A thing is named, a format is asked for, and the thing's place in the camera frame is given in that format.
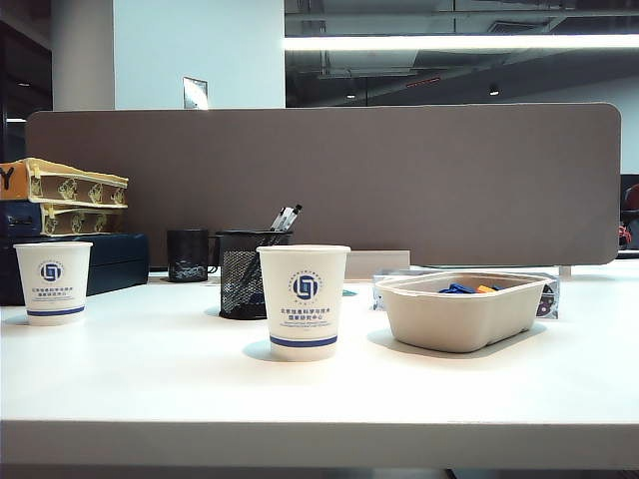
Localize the black gel pen clear cap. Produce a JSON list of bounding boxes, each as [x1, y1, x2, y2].
[[249, 203, 305, 300], [237, 206, 294, 305]]

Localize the white paper cup blue logo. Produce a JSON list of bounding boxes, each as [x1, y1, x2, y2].
[[13, 241, 95, 326], [256, 243, 351, 362]]

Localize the black mesh pen holder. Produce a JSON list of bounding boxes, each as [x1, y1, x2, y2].
[[215, 229, 295, 320]]

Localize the beige divider base block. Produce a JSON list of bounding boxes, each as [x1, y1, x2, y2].
[[348, 248, 412, 280]]

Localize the brown desk divider panel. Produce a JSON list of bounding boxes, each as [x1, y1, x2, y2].
[[25, 102, 623, 268]]

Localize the black mug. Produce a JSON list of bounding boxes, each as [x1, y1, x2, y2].
[[166, 229, 211, 283]]

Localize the beige pulp tray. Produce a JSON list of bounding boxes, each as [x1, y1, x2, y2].
[[373, 270, 550, 353]]

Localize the long ceiling light strip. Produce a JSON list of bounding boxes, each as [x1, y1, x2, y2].
[[284, 33, 639, 52]]

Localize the wooden toy boxes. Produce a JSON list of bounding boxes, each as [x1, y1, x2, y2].
[[0, 157, 130, 207], [0, 199, 126, 237]]

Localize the white round pillar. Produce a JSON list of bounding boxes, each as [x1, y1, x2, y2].
[[51, 0, 117, 112]]

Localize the black and red office chair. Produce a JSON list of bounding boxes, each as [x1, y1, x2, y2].
[[620, 174, 639, 249]]

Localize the small framed wall sign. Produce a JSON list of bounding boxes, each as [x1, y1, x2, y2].
[[182, 76, 210, 111]]

